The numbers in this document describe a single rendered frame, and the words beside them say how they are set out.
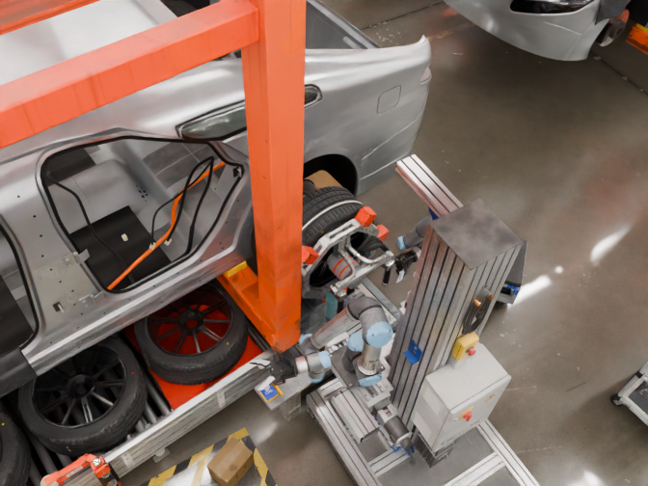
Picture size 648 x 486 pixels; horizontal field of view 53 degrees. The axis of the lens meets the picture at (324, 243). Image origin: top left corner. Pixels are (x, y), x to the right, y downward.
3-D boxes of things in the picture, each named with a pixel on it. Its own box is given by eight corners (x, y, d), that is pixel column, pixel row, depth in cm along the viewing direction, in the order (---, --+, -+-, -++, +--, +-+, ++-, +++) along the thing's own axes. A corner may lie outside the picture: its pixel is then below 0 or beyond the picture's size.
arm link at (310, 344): (363, 282, 289) (291, 339, 311) (371, 302, 283) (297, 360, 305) (379, 287, 297) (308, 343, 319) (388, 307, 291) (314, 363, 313)
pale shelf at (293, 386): (313, 349, 388) (314, 346, 385) (332, 369, 380) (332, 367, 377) (254, 389, 371) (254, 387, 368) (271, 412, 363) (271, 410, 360)
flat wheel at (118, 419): (95, 479, 352) (84, 465, 333) (5, 420, 369) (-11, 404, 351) (171, 382, 388) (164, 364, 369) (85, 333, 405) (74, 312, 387)
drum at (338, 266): (343, 257, 385) (344, 243, 374) (366, 282, 375) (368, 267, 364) (324, 269, 379) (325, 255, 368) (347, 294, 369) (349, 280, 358)
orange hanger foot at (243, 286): (236, 263, 411) (232, 229, 384) (284, 321, 387) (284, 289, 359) (214, 276, 404) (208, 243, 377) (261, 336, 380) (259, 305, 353)
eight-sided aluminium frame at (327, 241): (366, 261, 409) (375, 204, 365) (373, 268, 406) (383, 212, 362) (296, 305, 387) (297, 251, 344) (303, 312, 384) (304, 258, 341)
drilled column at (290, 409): (291, 401, 412) (290, 371, 378) (300, 413, 407) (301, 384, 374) (278, 410, 408) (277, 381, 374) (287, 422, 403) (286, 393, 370)
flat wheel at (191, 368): (191, 276, 434) (186, 255, 415) (269, 327, 413) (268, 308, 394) (118, 347, 400) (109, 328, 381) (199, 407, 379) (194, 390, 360)
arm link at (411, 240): (424, 236, 326) (398, 255, 374) (445, 231, 328) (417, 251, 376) (418, 214, 328) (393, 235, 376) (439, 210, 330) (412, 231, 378)
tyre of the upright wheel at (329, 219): (248, 239, 355) (280, 284, 412) (273, 268, 344) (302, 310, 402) (339, 164, 364) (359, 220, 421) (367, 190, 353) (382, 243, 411)
